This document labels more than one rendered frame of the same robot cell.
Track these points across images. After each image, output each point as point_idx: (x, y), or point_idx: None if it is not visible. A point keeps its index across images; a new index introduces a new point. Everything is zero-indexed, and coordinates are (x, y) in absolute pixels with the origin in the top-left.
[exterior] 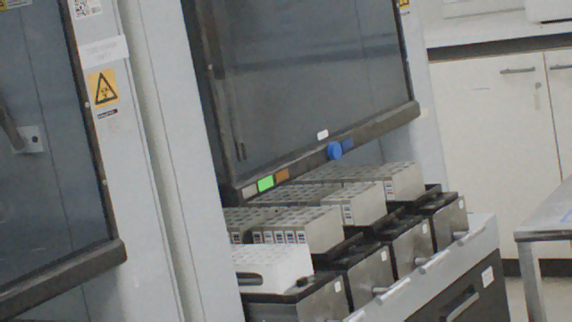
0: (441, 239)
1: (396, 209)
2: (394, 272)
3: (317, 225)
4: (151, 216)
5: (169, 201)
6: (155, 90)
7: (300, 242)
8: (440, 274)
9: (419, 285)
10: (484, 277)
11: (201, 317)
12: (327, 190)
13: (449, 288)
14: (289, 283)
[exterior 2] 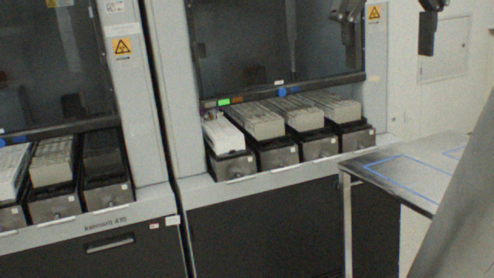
0: (346, 147)
1: (326, 126)
2: None
3: (264, 126)
4: (146, 107)
5: (162, 102)
6: (158, 50)
7: (252, 131)
8: None
9: (320, 167)
10: None
11: (174, 155)
12: (301, 107)
13: None
14: (224, 151)
